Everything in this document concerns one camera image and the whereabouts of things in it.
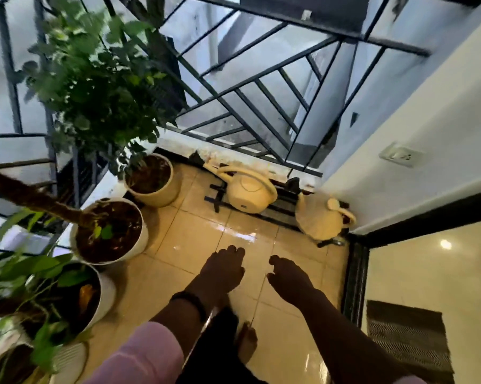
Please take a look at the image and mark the person's right hand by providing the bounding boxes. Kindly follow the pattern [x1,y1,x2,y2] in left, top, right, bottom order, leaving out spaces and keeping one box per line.
[266,255,326,309]

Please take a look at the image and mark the person's left hand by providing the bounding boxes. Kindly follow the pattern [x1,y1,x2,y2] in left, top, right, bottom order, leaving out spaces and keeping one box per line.
[196,245,246,301]

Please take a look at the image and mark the person's right forearm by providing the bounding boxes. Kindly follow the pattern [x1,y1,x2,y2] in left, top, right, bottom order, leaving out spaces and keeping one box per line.
[300,291,411,384]

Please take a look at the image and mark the person's left forearm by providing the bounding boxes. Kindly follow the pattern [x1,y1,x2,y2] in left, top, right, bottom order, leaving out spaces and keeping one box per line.
[149,290,230,358]

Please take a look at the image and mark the cream watering can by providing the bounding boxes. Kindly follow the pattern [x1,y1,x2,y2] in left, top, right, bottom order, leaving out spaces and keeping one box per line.
[203,162,279,215]
[295,192,357,241]

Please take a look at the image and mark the black metal floor rack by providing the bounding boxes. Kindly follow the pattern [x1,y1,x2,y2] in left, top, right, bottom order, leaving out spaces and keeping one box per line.
[204,177,350,249]

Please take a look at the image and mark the black wristband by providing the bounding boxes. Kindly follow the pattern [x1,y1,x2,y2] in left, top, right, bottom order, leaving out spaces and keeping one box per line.
[169,291,208,323]

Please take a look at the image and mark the person's bare foot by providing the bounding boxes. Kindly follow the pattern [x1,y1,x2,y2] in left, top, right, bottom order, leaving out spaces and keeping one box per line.
[235,321,258,365]

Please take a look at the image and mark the cream round plant pot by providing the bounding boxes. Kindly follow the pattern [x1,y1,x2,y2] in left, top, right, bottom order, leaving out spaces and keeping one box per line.
[124,153,182,208]

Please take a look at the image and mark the person's black trouser leg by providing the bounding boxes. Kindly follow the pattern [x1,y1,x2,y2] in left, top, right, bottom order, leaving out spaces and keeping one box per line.
[176,306,267,384]

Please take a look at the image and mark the white round plant pot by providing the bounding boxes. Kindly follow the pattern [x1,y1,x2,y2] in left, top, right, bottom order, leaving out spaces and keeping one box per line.
[70,198,149,266]

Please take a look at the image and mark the pink sleeve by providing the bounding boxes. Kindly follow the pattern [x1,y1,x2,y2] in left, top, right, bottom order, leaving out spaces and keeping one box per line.
[84,321,185,384]

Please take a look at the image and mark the large white plant pot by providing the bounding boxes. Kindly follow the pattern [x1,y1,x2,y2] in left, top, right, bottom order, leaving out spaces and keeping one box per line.
[22,261,117,336]

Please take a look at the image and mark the black patterned doormat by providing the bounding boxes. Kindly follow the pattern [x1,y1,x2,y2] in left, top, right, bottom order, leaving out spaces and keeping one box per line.
[366,300,455,384]

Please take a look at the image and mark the black metal railing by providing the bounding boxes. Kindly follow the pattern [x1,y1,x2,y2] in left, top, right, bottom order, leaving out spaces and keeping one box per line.
[0,0,432,252]

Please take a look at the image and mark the grey drain pipe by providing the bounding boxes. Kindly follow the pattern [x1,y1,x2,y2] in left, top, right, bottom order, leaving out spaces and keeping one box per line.
[292,38,358,156]

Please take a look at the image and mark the ribbed white plant pot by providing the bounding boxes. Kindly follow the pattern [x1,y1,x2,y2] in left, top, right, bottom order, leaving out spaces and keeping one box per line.
[0,336,90,384]

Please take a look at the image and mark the brown-trunk plant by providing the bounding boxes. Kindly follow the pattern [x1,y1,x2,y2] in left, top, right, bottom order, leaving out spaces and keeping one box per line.
[0,166,115,242]

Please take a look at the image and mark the broad-leaved green plant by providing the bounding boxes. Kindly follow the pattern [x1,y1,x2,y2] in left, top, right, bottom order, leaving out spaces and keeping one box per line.
[0,252,95,374]

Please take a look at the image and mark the bushy small-leaved green plant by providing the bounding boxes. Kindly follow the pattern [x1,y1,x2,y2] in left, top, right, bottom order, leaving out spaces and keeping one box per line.
[16,0,185,181]

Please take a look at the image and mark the black door frame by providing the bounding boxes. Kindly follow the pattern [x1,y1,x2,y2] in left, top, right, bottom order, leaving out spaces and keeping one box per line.
[340,189,481,329]

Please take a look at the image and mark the white wall socket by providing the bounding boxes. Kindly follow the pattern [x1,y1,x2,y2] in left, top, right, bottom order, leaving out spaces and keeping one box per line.
[379,142,424,169]

